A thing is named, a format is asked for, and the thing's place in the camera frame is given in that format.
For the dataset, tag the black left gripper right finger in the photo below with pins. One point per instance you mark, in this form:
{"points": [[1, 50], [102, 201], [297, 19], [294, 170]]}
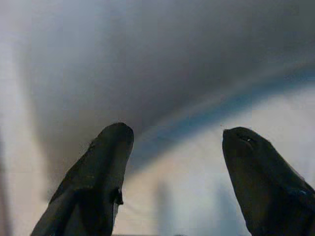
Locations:
{"points": [[265, 186]]}

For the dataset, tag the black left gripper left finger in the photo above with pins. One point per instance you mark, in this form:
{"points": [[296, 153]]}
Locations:
{"points": [[93, 177]]}

